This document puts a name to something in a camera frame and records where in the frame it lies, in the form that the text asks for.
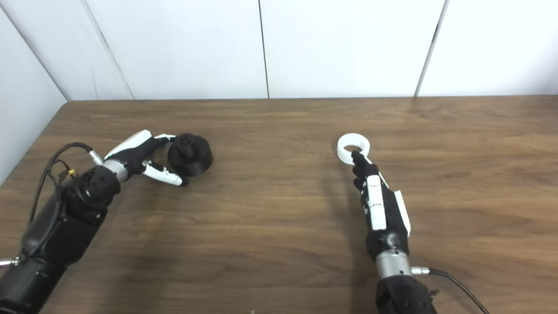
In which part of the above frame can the thin wire with yellow plug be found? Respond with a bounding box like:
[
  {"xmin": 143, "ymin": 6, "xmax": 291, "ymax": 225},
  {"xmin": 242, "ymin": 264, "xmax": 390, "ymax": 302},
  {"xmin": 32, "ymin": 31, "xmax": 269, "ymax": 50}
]
[{"xmin": 46, "ymin": 159, "xmax": 77, "ymax": 188}]

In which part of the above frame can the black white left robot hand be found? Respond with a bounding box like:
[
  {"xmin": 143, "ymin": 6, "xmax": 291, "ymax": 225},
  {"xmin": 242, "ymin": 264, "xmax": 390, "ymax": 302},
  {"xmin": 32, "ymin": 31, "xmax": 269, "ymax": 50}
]
[{"xmin": 104, "ymin": 130, "xmax": 189, "ymax": 187}]

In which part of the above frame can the white toothed plastic ring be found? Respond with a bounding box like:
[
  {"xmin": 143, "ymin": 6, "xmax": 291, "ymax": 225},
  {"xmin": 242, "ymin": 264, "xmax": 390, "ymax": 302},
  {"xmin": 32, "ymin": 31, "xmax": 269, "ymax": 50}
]
[{"xmin": 337, "ymin": 133, "xmax": 371, "ymax": 165}]

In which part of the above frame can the round black plastic part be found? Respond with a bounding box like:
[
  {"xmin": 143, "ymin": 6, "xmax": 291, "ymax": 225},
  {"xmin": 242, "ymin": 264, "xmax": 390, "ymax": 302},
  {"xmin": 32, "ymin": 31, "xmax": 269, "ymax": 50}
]
[{"xmin": 168, "ymin": 133, "xmax": 214, "ymax": 177}]

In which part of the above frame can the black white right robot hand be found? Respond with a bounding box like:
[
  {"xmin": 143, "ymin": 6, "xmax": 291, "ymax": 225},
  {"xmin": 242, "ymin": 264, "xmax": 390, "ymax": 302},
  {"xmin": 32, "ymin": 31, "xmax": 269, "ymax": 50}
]
[{"xmin": 351, "ymin": 150, "xmax": 412, "ymax": 262}]

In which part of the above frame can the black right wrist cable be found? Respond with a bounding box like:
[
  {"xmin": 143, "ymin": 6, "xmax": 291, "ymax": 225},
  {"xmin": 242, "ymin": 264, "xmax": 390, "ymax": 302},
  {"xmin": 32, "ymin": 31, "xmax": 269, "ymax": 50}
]
[{"xmin": 411, "ymin": 267, "xmax": 491, "ymax": 314}]

